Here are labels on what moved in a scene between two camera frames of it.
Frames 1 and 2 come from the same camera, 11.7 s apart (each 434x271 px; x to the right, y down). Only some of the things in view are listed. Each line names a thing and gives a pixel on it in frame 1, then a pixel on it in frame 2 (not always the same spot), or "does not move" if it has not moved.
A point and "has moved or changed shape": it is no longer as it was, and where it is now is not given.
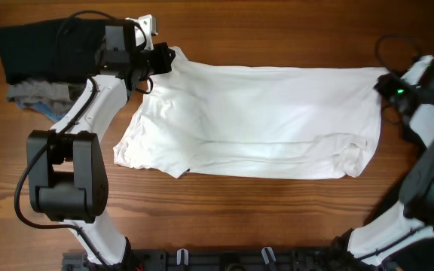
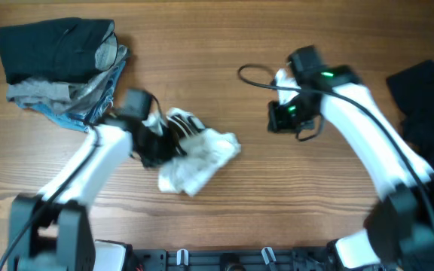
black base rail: x=220 y=260 does not move
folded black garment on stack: x=53 y=50 does not move
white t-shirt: x=255 y=121 has moved or changed shape
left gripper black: x=165 y=55 -> x=175 y=147
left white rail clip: x=182 y=257 does not move
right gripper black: x=383 y=83 -> x=276 y=122
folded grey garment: x=62 y=97 does not move
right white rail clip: x=265 y=256 does not move
